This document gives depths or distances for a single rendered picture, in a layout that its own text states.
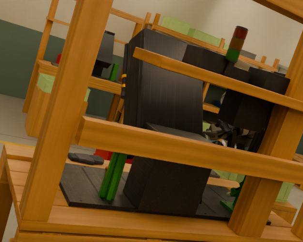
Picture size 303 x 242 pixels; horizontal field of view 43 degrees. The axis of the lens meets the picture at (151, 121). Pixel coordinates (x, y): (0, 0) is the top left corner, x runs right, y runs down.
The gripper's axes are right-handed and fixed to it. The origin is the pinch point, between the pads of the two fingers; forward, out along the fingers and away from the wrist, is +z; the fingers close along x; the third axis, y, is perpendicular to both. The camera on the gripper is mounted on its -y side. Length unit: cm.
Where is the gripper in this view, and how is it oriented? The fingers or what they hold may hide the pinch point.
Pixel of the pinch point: (207, 136)
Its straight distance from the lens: 195.9
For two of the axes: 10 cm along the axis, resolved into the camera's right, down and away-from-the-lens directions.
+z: -9.0, 1.0, -4.2
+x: 3.3, -4.8, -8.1
